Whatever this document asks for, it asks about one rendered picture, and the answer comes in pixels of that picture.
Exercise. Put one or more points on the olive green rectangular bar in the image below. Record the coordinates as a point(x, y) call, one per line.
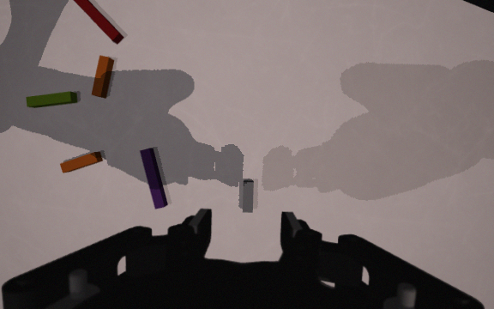
point(52, 99)

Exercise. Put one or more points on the orange rectangular rod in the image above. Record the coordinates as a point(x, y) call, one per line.
point(102, 77)
point(80, 162)

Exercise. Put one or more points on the purple rod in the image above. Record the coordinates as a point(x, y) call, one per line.
point(154, 179)

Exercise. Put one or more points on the dark red rod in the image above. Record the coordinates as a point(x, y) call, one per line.
point(100, 20)

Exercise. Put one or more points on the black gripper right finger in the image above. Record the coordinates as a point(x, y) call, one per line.
point(393, 282)

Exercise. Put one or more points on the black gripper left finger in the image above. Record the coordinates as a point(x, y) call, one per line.
point(71, 279)

